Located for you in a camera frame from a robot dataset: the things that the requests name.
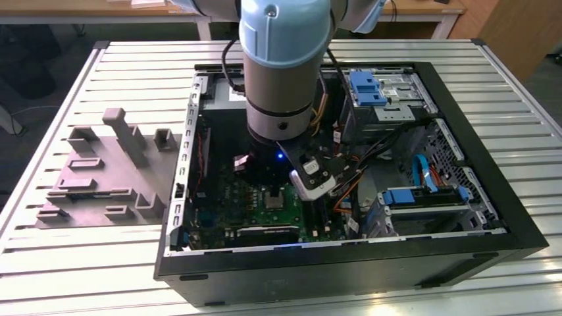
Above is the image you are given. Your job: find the orange wire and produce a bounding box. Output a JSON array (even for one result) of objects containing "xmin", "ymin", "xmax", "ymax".
[{"xmin": 332, "ymin": 194, "xmax": 355, "ymax": 215}]

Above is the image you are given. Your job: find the green motherboard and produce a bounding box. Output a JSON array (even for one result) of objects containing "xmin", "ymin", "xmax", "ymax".
[{"xmin": 186, "ymin": 157, "xmax": 352, "ymax": 250}]

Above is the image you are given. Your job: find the blue plastic drive carrier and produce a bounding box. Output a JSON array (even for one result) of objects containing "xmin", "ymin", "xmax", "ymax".
[{"xmin": 350, "ymin": 70, "xmax": 387, "ymax": 107}]

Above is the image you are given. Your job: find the red disk wire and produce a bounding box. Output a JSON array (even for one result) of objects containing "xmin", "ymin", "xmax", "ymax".
[{"xmin": 428, "ymin": 163, "xmax": 451, "ymax": 189}]

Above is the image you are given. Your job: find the black office chair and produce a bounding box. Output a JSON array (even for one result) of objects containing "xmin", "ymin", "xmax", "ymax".
[{"xmin": 0, "ymin": 24, "xmax": 63, "ymax": 99}]

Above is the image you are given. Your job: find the metal drive cage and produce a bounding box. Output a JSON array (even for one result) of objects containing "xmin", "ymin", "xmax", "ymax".
[{"xmin": 340, "ymin": 68, "xmax": 440, "ymax": 142}]

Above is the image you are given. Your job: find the black graphics card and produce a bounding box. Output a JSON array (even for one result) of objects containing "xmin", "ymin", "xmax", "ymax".
[{"xmin": 235, "ymin": 224, "xmax": 300, "ymax": 246}]

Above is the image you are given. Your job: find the black RAM slot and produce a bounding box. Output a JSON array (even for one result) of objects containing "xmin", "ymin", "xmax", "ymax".
[{"xmin": 318, "ymin": 197, "xmax": 334, "ymax": 233}]

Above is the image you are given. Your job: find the metal disk bay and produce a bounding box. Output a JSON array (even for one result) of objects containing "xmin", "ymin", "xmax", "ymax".
[{"xmin": 379, "ymin": 197, "xmax": 493, "ymax": 237}]

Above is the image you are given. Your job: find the grey power supply unit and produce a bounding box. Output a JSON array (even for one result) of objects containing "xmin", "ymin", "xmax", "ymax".
[{"xmin": 199, "ymin": 77, "xmax": 251, "ymax": 157}]

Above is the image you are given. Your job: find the blue disk wire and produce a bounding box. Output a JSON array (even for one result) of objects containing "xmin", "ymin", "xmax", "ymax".
[{"xmin": 412, "ymin": 153, "xmax": 440, "ymax": 194}]

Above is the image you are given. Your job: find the brown wooden cabinet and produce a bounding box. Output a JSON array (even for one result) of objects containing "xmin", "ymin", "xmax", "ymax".
[{"xmin": 447, "ymin": 0, "xmax": 562, "ymax": 83}]

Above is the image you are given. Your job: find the hard disk in blue carrier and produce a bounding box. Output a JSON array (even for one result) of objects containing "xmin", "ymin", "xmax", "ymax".
[{"xmin": 380, "ymin": 184, "xmax": 471, "ymax": 209}]

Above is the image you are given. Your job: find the grey parts rack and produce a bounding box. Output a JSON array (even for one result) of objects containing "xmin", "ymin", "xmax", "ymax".
[{"xmin": 32, "ymin": 107, "xmax": 183, "ymax": 230}]

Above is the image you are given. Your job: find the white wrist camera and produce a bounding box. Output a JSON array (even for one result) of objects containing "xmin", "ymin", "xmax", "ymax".
[{"xmin": 288, "ymin": 157, "xmax": 338, "ymax": 201}]

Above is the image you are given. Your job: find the black cable with connector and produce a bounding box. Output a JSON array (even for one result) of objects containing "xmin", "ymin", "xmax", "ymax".
[{"xmin": 222, "ymin": 39, "xmax": 246, "ymax": 95}]

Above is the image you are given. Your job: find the black camera cable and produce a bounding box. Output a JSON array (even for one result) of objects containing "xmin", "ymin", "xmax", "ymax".
[{"xmin": 324, "ymin": 49, "xmax": 356, "ymax": 139}]

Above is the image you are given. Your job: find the silver CPU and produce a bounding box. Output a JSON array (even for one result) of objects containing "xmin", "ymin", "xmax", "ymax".
[{"xmin": 263, "ymin": 193, "xmax": 286, "ymax": 211}]

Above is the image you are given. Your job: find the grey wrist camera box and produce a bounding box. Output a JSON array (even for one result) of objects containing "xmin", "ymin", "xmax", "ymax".
[{"xmin": 231, "ymin": 153, "xmax": 252, "ymax": 172}]

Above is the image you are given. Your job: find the black cable bundle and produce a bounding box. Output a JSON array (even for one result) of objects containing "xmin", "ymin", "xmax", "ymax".
[{"xmin": 335, "ymin": 118, "xmax": 434, "ymax": 200}]

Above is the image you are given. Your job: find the black PC case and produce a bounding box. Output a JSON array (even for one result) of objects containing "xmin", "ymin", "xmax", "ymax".
[{"xmin": 152, "ymin": 61, "xmax": 550, "ymax": 309}]

